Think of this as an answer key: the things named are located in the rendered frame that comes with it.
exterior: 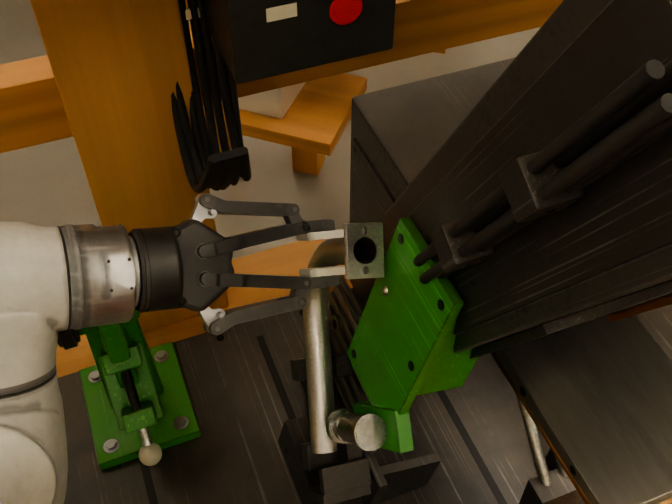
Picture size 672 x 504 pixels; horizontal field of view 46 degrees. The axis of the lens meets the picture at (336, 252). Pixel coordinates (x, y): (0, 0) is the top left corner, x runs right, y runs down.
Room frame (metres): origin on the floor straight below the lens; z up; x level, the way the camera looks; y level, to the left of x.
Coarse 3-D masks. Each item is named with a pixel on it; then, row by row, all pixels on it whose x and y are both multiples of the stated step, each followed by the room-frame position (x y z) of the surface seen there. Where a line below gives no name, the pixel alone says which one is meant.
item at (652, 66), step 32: (608, 96) 0.31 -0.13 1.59; (640, 96) 0.31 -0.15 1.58; (576, 128) 0.32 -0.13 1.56; (608, 128) 0.33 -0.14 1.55; (640, 128) 0.29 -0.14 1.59; (544, 160) 0.34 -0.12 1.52; (576, 160) 0.32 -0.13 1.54; (608, 160) 0.32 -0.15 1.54; (512, 192) 0.35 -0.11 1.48; (544, 192) 0.33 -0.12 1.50; (576, 192) 0.34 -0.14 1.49; (448, 224) 0.43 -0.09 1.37; (480, 224) 0.42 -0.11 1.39; (512, 224) 0.36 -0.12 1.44; (416, 256) 0.47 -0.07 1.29; (448, 256) 0.41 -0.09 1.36; (480, 256) 0.41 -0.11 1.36
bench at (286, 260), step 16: (320, 240) 0.86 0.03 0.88; (256, 256) 0.83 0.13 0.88; (272, 256) 0.83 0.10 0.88; (288, 256) 0.83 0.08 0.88; (304, 256) 0.83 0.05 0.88; (240, 272) 0.80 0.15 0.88; (256, 272) 0.80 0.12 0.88; (272, 272) 0.80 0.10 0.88; (288, 272) 0.80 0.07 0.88; (240, 288) 0.76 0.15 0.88; (256, 288) 0.76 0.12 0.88; (272, 288) 0.76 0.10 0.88; (240, 304) 0.73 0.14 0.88; (192, 320) 0.70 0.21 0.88; (80, 336) 0.67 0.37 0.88; (160, 336) 0.67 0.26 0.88; (176, 336) 0.67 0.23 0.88; (192, 336) 0.67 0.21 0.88; (64, 352) 0.65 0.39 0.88; (80, 352) 0.65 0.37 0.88; (64, 368) 0.62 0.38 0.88; (80, 368) 0.62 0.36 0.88
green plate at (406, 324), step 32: (416, 288) 0.47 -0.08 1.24; (448, 288) 0.45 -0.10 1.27; (384, 320) 0.49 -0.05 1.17; (416, 320) 0.45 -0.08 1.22; (448, 320) 0.43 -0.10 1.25; (352, 352) 0.50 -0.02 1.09; (384, 352) 0.47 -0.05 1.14; (416, 352) 0.43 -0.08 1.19; (448, 352) 0.44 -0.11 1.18; (384, 384) 0.44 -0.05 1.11; (416, 384) 0.42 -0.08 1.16; (448, 384) 0.45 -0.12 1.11
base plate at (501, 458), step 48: (240, 336) 0.66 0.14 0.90; (288, 336) 0.66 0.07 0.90; (192, 384) 0.58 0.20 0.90; (240, 384) 0.58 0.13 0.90; (288, 384) 0.58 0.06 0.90; (480, 384) 0.58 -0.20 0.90; (240, 432) 0.51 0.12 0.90; (432, 432) 0.51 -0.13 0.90; (480, 432) 0.51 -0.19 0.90; (96, 480) 0.44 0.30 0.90; (144, 480) 0.44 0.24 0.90; (192, 480) 0.44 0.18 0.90; (240, 480) 0.44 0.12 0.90; (288, 480) 0.44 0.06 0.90; (432, 480) 0.44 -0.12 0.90; (480, 480) 0.44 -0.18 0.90
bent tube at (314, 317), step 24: (336, 240) 0.55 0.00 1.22; (360, 240) 0.55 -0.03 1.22; (312, 264) 0.57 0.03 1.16; (336, 264) 0.56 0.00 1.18; (360, 264) 0.51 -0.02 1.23; (312, 312) 0.55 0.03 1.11; (312, 336) 0.53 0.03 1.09; (312, 360) 0.50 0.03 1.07; (312, 384) 0.48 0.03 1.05; (312, 408) 0.46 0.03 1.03; (312, 432) 0.44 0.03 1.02
